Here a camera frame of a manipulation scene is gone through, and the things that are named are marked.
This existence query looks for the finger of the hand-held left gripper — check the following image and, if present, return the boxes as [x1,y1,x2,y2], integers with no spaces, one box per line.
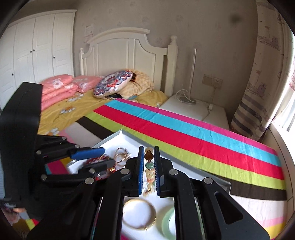
[40,159,116,184]
[34,136,106,165]

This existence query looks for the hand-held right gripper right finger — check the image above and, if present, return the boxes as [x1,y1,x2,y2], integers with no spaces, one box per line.
[153,145,270,240]

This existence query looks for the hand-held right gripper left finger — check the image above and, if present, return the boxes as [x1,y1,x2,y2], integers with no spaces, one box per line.
[26,145,145,240]

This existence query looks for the red and gold ornament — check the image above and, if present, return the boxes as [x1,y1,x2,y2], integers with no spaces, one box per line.
[84,155,117,180]

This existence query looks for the multicolour bead bracelet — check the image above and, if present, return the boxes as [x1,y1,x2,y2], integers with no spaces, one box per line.
[143,146,155,196]

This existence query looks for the gold rings with beads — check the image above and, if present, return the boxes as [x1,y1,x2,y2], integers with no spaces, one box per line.
[115,147,132,165]

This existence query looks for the white jewelry box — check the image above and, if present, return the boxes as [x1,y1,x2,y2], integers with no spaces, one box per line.
[66,129,231,240]

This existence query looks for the gold bangle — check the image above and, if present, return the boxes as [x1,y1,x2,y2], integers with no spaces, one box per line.
[122,199,157,231]

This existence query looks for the striped colourful blanket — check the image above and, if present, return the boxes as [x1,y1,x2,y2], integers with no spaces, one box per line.
[25,98,287,240]

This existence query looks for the green jade bangle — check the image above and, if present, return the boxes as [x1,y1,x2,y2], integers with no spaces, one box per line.
[160,203,177,238]

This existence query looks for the pink folded quilt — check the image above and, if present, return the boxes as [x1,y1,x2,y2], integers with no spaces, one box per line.
[39,74,79,111]

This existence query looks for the pink pillow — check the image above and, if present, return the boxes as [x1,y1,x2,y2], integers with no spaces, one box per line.
[72,75,104,94]

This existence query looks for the white nightstand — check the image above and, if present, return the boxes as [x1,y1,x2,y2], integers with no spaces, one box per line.
[159,94,230,131]

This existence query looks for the patterned round cushion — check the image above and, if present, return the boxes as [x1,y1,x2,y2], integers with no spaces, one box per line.
[93,69,134,100]

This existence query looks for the beige plush blanket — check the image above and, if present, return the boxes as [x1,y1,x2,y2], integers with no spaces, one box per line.
[119,69,155,101]

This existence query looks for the white wardrobe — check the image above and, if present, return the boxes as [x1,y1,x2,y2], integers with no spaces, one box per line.
[0,10,77,107]

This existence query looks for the white bed headboard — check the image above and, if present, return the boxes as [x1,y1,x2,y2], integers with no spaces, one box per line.
[79,28,179,96]

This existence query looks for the printed curtain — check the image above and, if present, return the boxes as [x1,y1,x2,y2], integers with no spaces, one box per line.
[230,0,295,142]

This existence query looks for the white charger cable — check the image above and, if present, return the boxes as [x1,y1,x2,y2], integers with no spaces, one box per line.
[176,90,215,120]

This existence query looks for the wall socket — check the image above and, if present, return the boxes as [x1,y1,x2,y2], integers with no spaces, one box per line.
[202,74,223,88]

